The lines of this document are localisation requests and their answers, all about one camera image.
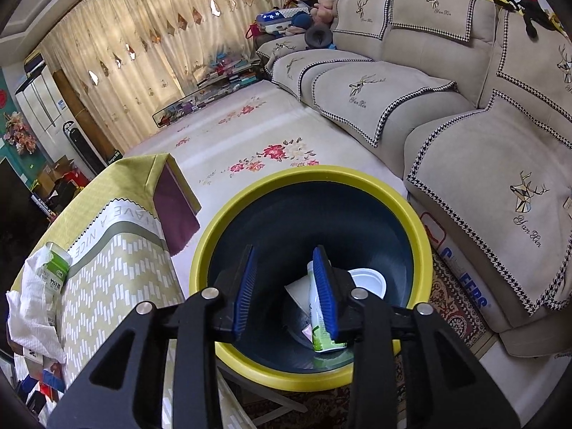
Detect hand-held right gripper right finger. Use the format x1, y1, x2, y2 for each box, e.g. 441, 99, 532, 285
312, 246, 521, 429

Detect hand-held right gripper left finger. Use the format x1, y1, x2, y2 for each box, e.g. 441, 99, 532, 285
47, 245, 259, 429

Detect white bottle green label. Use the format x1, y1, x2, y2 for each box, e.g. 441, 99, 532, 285
306, 260, 349, 355

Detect dark blue bin yellow rim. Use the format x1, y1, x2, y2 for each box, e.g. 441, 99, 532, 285
189, 165, 433, 391

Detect white tissue paper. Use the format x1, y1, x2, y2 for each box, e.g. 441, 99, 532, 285
5, 246, 68, 365

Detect purple table cloth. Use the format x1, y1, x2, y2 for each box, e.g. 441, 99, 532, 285
153, 161, 201, 257

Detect white printed cardboard box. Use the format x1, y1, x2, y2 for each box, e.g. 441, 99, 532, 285
420, 212, 494, 318

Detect low glass table with books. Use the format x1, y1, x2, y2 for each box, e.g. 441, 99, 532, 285
152, 60, 264, 128

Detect beige sofa with deer covers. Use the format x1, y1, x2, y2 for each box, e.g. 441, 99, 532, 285
256, 0, 572, 358

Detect black tower fan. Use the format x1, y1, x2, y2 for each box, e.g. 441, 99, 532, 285
63, 120, 97, 177

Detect open cardboard boxes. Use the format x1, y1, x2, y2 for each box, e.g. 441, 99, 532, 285
36, 156, 90, 197

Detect black flat television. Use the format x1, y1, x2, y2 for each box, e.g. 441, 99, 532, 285
0, 158, 50, 278

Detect cream embroidered curtain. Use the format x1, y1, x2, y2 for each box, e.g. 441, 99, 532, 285
36, 0, 291, 157

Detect blue star print bag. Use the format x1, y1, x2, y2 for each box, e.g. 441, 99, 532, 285
256, 9, 298, 34

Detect white standing air conditioner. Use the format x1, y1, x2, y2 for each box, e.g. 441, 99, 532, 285
15, 65, 68, 132

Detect black yellow plush toy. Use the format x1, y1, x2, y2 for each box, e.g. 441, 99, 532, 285
492, 0, 568, 39

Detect artificial flower wall decoration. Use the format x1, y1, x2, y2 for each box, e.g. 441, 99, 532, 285
4, 112, 39, 155

